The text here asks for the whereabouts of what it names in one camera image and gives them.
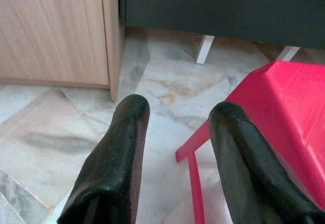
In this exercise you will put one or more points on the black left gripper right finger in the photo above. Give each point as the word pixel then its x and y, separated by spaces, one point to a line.
pixel 243 163

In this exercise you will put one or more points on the black TV cabinet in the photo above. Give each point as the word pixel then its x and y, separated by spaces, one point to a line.
pixel 215 5

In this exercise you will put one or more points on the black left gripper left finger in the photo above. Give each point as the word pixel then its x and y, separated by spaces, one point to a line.
pixel 114 163

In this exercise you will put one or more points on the light wood cabinet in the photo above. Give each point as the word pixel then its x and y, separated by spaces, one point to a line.
pixel 50 31

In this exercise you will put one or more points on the red plastic stool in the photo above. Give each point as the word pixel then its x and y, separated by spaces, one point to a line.
pixel 292 102

